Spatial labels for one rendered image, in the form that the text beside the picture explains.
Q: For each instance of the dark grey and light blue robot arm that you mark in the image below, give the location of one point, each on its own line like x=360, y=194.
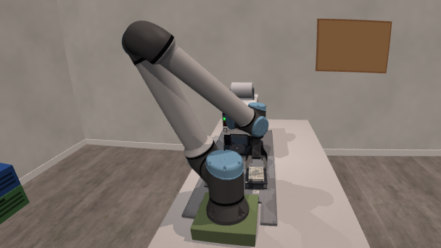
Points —
x=146, y=45

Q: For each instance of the dark grey rectangular frame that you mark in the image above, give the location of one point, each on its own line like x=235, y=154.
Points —
x=254, y=184

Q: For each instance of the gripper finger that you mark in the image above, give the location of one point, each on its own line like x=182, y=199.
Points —
x=248, y=159
x=264, y=158

